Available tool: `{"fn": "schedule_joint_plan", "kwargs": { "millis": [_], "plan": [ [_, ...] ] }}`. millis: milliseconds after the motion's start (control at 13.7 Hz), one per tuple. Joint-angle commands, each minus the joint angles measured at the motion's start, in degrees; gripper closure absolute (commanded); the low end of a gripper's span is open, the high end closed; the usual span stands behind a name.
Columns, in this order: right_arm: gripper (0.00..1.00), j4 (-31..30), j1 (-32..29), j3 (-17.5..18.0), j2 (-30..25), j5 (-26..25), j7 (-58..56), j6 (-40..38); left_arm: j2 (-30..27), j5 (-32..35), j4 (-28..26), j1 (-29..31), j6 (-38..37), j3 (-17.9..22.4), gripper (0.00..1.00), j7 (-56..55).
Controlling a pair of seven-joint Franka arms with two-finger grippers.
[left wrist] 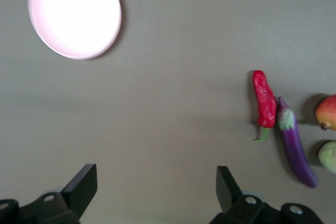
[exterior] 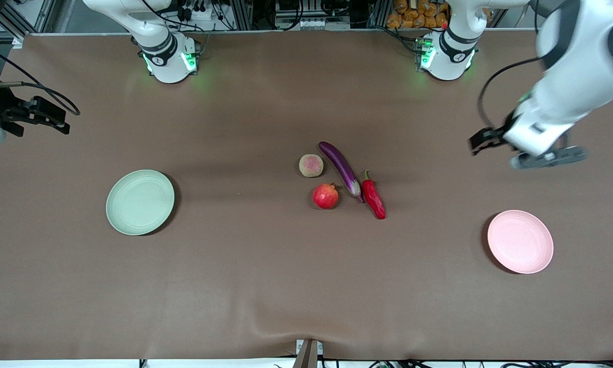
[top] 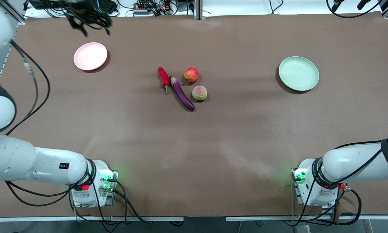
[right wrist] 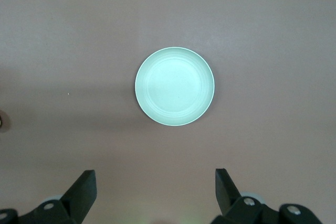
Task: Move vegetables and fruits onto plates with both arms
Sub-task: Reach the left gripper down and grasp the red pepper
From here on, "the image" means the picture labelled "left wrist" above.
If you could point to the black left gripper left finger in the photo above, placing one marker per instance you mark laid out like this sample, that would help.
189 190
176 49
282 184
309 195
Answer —
76 195

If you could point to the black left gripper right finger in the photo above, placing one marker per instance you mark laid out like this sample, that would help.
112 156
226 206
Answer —
231 197

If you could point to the purple eggplant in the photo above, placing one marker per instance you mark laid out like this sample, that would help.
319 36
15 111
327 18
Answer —
294 148

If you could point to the red chili pepper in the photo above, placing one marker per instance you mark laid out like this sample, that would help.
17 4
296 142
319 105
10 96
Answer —
265 103

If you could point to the pink green peach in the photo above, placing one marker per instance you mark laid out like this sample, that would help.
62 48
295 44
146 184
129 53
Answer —
329 158

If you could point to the red pomegranate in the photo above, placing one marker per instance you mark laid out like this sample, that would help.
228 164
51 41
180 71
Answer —
328 113

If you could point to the brown table cloth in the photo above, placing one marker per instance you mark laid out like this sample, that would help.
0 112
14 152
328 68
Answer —
157 103

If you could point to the pink round plate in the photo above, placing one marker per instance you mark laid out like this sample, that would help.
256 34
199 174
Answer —
74 14

